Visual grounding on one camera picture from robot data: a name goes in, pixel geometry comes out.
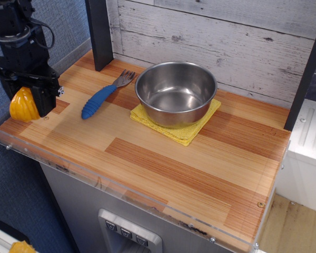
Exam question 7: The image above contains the grey cabinet front panel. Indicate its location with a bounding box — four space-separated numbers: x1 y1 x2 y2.
41 164 228 252

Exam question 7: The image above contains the yellow object bottom left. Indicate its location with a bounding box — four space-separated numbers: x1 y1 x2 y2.
9 241 36 253

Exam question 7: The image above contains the clear acrylic edge guard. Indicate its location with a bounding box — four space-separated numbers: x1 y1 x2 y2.
0 39 290 253

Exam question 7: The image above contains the orange plastic toy orange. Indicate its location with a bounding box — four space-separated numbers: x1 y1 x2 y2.
9 87 40 122

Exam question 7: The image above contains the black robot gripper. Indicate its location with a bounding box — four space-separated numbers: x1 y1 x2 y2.
0 25 64 118

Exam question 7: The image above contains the black right vertical post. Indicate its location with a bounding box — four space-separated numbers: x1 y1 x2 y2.
284 38 316 131

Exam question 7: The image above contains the black left vertical post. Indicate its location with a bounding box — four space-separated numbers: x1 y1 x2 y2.
85 0 114 71

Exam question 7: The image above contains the blue handled metal fork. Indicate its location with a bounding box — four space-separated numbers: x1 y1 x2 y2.
81 70 136 120

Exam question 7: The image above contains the black vertical post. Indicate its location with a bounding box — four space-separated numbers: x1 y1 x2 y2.
284 38 316 131
85 0 114 71

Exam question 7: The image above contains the yellow folded cloth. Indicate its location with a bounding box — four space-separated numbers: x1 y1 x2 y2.
130 99 221 147

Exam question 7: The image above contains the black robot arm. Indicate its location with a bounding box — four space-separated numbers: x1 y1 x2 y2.
0 1 64 117

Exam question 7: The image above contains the stainless steel bowl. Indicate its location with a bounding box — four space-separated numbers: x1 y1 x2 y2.
135 61 218 128

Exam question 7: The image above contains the silver button control panel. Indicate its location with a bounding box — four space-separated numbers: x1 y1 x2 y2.
98 209 163 252

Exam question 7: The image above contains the white appliance at right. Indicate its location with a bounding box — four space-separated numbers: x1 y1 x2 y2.
275 99 316 211

